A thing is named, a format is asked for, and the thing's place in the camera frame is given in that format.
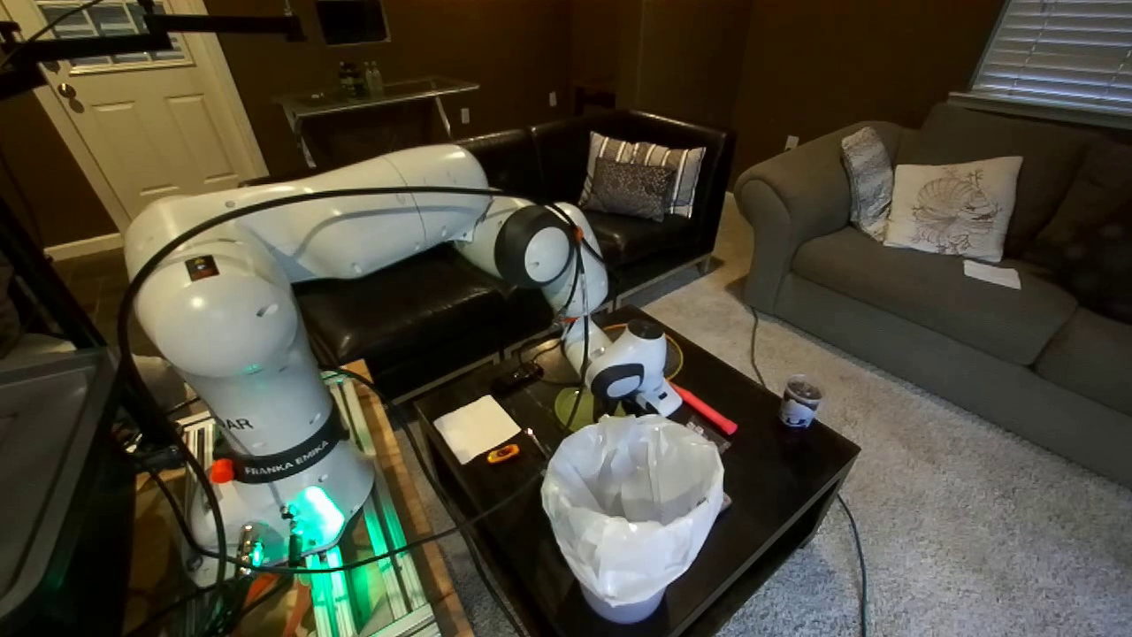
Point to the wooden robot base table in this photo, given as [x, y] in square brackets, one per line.
[370, 569]

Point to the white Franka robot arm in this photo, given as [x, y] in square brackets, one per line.
[213, 286]

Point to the green plastic plate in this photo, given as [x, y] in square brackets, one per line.
[574, 408]

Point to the black coffee table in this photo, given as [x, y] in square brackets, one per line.
[778, 483]

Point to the white napkin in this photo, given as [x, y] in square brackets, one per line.
[476, 429]

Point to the small orange object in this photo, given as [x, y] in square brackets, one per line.
[498, 454]

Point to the black leather sofa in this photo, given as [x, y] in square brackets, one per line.
[436, 312]

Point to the grey striped cushion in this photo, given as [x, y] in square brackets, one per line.
[642, 179]

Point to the small glass cup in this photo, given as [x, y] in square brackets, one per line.
[799, 404]

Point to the glass console table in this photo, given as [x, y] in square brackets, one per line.
[335, 128]

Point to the white striped pillow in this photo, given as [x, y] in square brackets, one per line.
[866, 182]

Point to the white printed pillow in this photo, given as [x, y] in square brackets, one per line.
[952, 206]

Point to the white paper sheet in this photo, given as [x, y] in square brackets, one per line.
[991, 273]

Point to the white entry door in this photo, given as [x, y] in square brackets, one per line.
[148, 125]

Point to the grey fabric sofa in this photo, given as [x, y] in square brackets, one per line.
[1033, 362]

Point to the dark patterned pillow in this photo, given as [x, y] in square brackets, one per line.
[1087, 243]

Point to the window blinds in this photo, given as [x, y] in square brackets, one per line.
[1059, 60]

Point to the orange handled badminton racket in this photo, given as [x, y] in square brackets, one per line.
[702, 408]

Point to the black camera on stand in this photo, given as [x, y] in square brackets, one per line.
[24, 55]

